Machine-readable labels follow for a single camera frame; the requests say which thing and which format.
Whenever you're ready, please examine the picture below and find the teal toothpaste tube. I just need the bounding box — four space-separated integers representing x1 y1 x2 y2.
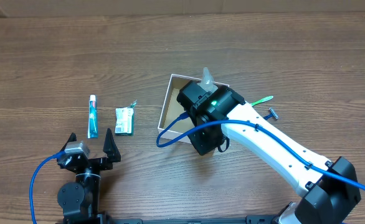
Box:
87 95 98 139

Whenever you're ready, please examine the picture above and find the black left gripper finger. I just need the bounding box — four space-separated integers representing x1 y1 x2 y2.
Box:
103 128 121 162
64 133 77 152

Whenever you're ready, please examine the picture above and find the blue left camera cable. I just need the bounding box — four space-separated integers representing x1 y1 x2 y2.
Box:
29 151 67 224

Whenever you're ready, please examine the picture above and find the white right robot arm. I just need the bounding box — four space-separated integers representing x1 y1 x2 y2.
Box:
177 81 361 224

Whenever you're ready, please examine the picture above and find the blue disposable razor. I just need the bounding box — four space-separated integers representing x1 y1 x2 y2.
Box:
263 107 279 120

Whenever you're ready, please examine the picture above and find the white cardboard box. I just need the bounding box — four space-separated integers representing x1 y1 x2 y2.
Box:
157 73 230 145

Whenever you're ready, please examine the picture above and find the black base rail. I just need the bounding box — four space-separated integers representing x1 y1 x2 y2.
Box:
113 215 276 224

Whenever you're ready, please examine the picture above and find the green toothbrush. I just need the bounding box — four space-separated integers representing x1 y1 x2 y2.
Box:
251 95 273 106

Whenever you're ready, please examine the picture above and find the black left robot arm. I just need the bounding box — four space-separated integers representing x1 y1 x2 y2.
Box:
57 129 121 224

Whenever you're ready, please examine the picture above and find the clear soap pump bottle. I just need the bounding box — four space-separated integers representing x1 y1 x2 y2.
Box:
198 67 218 93

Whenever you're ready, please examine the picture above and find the green white floss packet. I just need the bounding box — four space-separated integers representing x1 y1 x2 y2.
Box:
115 100 137 136

